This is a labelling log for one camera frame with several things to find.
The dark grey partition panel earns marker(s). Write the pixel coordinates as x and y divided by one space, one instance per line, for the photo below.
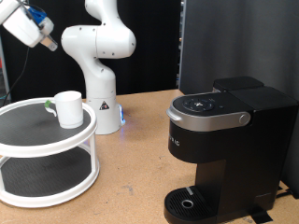
249 37

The white two-tier turntable shelf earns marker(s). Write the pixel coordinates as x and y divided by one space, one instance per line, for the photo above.
46 149

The black tape strip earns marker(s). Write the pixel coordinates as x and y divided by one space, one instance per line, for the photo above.
261 216

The grey metal frame post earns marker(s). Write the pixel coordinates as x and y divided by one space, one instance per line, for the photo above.
3 77

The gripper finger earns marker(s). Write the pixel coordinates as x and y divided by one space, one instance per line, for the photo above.
49 44

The black Keurig coffee machine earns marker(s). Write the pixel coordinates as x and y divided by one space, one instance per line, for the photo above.
249 149

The black backdrop curtain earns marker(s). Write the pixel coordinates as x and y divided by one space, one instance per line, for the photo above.
155 46

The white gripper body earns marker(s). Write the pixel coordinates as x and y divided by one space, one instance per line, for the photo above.
23 31

